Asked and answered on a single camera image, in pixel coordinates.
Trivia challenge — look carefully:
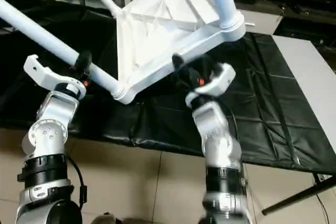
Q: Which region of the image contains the black mat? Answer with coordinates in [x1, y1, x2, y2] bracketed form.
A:
[0, 0, 336, 175]

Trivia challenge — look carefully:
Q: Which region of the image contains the white drawer unit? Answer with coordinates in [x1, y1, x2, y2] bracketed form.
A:
[239, 9, 284, 36]

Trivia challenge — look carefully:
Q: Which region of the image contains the white flat board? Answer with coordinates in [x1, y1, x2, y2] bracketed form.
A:
[272, 35, 336, 154]

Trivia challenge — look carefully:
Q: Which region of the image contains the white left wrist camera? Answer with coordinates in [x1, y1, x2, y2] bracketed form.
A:
[24, 55, 89, 100]

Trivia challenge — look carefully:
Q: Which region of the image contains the black metal table frame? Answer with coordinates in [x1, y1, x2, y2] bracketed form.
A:
[261, 174, 336, 217]

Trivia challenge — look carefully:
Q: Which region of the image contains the black floor cable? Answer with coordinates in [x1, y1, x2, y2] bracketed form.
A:
[314, 174, 332, 224]

